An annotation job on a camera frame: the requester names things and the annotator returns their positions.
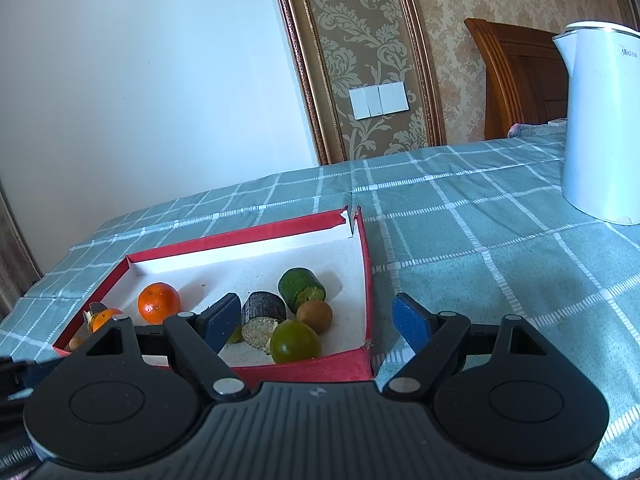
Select brown longan fruit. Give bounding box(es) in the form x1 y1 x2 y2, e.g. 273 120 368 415
68 337 85 351
296 300 333 335

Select orange mandarin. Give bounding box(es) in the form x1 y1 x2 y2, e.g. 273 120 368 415
137 282 181 325
89 308 122 333

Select brown sugarcane piece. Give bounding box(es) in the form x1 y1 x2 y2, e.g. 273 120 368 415
84 302 107 333

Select dark purple yam piece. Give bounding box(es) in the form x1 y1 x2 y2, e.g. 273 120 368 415
241 292 286 354

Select green tomato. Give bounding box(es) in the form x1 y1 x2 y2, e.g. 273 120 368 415
227 326 242 344
269 320 321 364

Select green cucumber piece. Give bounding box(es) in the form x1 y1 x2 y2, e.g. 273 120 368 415
278 268 326 313

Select beige patterned curtain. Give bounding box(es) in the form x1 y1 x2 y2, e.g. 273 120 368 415
0 193 42 318

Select green plaid bed sheet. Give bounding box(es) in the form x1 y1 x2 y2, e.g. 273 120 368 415
1 134 639 478

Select red shallow cardboard box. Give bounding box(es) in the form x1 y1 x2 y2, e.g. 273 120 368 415
52 205 376 390

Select white electric kettle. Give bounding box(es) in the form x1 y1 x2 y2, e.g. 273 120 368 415
552 21 640 226

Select pink clothes by headboard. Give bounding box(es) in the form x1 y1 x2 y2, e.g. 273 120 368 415
506 118 568 140

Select wooden headboard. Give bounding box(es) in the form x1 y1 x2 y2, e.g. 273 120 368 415
464 18 568 140

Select gold framed wallpaper panel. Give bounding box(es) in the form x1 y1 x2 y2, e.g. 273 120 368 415
277 0 446 165

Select white wall switch panel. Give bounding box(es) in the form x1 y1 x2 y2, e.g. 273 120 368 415
348 81 409 120

